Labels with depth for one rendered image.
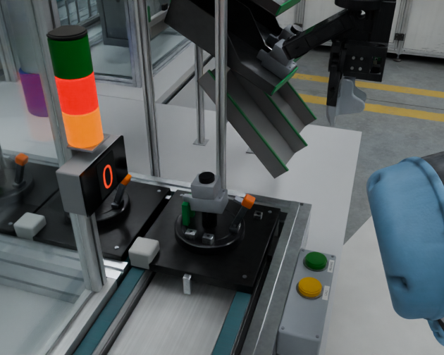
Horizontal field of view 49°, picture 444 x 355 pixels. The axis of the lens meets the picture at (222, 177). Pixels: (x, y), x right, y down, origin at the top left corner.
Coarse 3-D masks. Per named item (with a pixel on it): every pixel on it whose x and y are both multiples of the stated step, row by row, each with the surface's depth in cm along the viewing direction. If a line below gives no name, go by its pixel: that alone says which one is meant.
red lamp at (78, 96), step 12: (60, 84) 62; (72, 84) 62; (84, 84) 63; (60, 96) 64; (72, 96) 63; (84, 96) 63; (96, 96) 65; (72, 108) 64; (84, 108) 64; (96, 108) 66
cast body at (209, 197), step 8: (200, 176) 90; (208, 176) 90; (216, 176) 91; (192, 184) 90; (200, 184) 90; (208, 184) 89; (216, 184) 90; (192, 192) 90; (200, 192) 90; (208, 192) 89; (216, 192) 91; (224, 192) 92; (184, 200) 94; (192, 200) 91; (200, 200) 91; (208, 200) 90; (216, 200) 90; (224, 200) 92; (192, 208) 93; (200, 208) 92; (208, 208) 91; (216, 208) 91; (224, 208) 92
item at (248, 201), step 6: (234, 198) 90; (240, 198) 91; (246, 198) 89; (252, 198) 90; (240, 204) 90; (246, 204) 90; (252, 204) 89; (240, 210) 91; (246, 210) 91; (240, 216) 92; (234, 222) 93
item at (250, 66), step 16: (176, 0) 99; (192, 0) 108; (208, 0) 110; (176, 16) 101; (192, 16) 99; (208, 16) 98; (240, 16) 108; (192, 32) 101; (208, 32) 99; (240, 32) 110; (256, 32) 108; (208, 48) 101; (240, 48) 108; (256, 48) 110; (240, 64) 99; (256, 64) 106; (256, 80) 100; (272, 80) 104
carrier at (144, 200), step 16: (112, 192) 105; (128, 192) 109; (144, 192) 109; (160, 192) 109; (112, 208) 100; (128, 208) 103; (144, 208) 104; (160, 208) 106; (112, 224) 99; (128, 224) 99; (144, 224) 100; (112, 240) 95; (128, 240) 95; (112, 256) 92
